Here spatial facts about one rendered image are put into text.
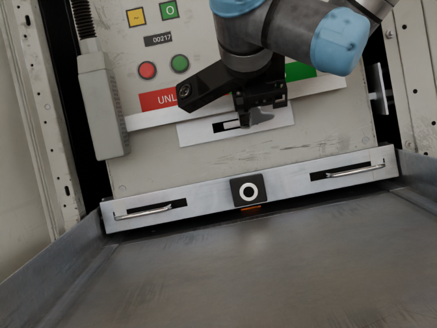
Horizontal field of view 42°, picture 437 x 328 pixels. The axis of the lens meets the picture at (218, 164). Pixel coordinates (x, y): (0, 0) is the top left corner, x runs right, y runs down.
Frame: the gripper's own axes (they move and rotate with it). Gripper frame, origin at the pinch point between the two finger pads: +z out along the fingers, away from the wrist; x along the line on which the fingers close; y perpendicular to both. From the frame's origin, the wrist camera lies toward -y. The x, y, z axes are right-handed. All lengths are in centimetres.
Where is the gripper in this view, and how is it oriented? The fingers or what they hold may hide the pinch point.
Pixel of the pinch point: (242, 122)
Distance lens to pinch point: 98.8
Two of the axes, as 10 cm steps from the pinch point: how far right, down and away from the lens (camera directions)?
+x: -1.6, -8.9, 4.2
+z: 1.1, 4.0, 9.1
